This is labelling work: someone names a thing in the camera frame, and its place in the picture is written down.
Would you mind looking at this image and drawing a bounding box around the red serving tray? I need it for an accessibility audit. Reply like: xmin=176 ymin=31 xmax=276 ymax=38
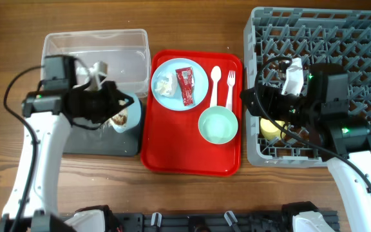
xmin=140 ymin=50 xmax=243 ymax=177

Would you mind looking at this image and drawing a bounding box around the light blue plate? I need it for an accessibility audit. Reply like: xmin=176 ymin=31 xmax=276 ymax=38
xmin=151 ymin=58 xmax=209 ymax=111

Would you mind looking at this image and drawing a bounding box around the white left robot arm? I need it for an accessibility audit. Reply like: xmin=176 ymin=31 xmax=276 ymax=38
xmin=0 ymin=55 xmax=135 ymax=231

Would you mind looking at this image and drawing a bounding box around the pink plastic fork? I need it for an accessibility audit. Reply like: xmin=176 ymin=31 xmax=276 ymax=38
xmin=225 ymin=70 xmax=236 ymax=111

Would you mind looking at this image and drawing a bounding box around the white napkin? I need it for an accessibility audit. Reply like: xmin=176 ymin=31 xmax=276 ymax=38
xmin=155 ymin=72 xmax=178 ymax=97

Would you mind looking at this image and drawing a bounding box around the white plastic spoon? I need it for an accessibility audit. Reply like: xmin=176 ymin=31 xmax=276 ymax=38
xmin=210 ymin=66 xmax=222 ymax=107

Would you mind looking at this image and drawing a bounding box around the black waste tray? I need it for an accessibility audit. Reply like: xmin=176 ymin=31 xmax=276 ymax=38
xmin=64 ymin=99 xmax=145 ymax=157

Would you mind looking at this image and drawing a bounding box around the grey dishwasher rack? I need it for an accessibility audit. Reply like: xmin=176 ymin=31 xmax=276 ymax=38
xmin=243 ymin=6 xmax=371 ymax=171

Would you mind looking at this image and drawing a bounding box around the mint green bowl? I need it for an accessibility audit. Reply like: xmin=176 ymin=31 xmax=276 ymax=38
xmin=198 ymin=106 xmax=238 ymax=144

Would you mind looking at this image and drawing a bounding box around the red ketchup packet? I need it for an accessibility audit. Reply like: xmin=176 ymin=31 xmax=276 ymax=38
xmin=175 ymin=67 xmax=195 ymax=106

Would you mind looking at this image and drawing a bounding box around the yellow cup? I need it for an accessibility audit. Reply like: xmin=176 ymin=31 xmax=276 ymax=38
xmin=260 ymin=118 xmax=286 ymax=140

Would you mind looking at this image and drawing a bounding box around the small light blue bowl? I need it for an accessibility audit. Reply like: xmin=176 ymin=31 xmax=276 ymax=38
xmin=108 ymin=93 xmax=142 ymax=133

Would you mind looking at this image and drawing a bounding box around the clear plastic bin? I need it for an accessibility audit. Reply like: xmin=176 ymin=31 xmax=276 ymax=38
xmin=42 ymin=29 xmax=151 ymax=98

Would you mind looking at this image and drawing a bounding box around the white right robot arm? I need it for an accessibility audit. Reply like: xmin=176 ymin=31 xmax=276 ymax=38
xmin=240 ymin=57 xmax=371 ymax=231

